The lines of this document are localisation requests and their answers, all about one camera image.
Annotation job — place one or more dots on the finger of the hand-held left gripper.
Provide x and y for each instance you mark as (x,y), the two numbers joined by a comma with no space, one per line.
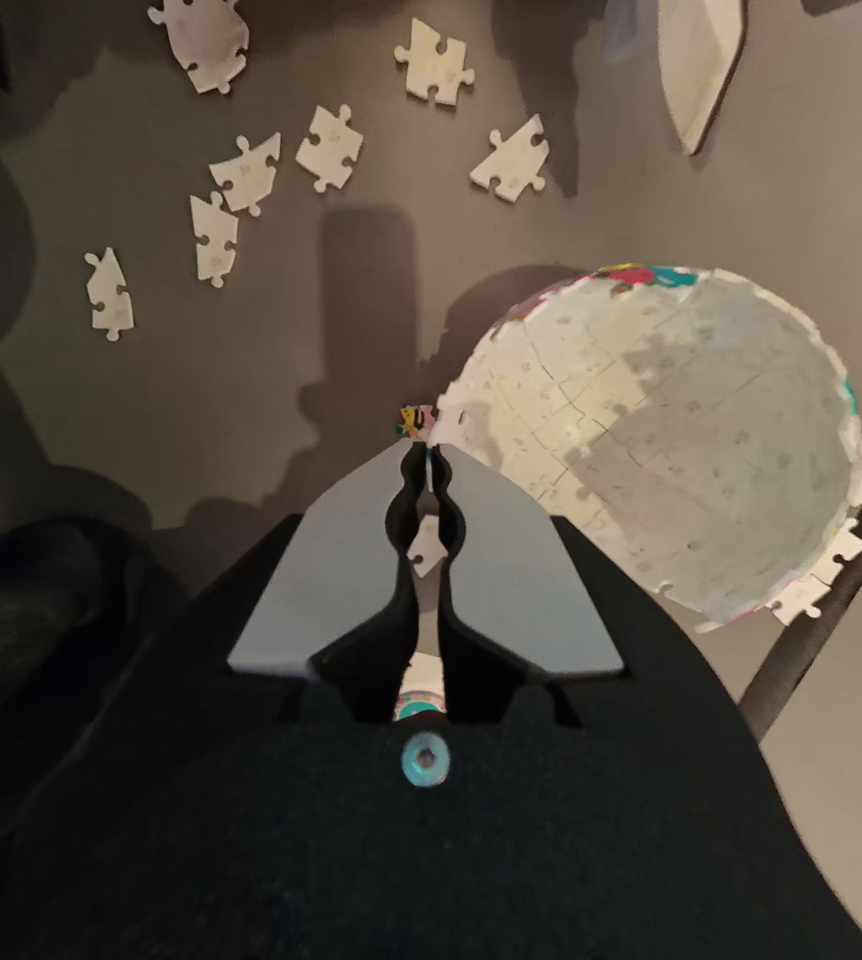
(701,60)

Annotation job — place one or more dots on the colourful puzzle ball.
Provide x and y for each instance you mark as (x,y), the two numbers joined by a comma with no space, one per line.
(671,435)

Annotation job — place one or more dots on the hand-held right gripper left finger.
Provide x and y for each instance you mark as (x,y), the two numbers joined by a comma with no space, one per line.
(319,593)

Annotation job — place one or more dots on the white puzzle piece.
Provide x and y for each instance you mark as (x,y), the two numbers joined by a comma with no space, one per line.
(247,173)
(434,63)
(109,293)
(199,38)
(329,146)
(214,237)
(513,162)

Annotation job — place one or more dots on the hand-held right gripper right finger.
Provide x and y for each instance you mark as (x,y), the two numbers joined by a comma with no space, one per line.
(528,593)

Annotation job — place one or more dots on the colourful puzzle piece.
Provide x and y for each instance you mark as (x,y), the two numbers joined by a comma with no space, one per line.
(416,420)

